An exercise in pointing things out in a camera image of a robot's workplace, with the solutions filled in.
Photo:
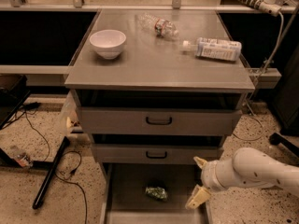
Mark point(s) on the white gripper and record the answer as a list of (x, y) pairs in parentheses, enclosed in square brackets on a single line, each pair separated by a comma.
[(207, 175)]

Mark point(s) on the green can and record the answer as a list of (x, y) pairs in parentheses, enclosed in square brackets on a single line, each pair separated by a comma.
[(156, 193)]

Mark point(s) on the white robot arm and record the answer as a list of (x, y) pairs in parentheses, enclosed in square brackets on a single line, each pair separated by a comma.
[(247, 168)]

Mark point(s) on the grey bottom drawer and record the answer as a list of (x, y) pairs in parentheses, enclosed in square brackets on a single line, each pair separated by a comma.
[(127, 203)]

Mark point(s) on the grey drawer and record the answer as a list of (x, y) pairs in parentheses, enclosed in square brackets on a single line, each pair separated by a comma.
[(153, 154), (157, 121), (127, 203)]

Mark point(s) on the grey middle drawer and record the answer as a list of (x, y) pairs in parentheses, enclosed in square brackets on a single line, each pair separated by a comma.
[(153, 154)]

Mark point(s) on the grey drawer cabinet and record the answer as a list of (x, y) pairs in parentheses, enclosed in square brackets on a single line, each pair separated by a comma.
[(152, 73)]

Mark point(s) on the grey top drawer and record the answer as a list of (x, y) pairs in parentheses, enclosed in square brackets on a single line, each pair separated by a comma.
[(157, 121)]

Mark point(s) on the black office chair base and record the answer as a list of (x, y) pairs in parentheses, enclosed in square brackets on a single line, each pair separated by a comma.
[(276, 139)]

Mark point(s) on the white labelled plastic bottle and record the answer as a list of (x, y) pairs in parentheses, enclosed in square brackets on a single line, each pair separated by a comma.
[(212, 48)]

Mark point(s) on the clear plastic bag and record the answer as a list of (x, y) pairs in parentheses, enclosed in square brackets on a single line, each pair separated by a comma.
[(68, 119)]

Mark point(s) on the black table leg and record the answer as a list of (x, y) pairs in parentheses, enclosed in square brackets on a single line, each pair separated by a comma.
[(50, 174)]

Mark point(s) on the clear plastic water bottle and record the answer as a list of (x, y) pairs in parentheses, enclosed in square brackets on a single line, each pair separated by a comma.
[(157, 25)]

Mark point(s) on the white ceramic bowl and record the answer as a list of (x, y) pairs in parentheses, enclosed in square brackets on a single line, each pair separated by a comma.
[(108, 44)]

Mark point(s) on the plastic bottle on floor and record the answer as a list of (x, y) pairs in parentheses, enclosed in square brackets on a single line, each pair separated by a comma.
[(21, 157)]

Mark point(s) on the white power strip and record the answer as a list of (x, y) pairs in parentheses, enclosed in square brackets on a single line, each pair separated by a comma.
[(265, 6)]

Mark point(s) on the black box on left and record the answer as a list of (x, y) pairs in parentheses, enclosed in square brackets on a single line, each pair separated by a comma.
[(13, 93)]

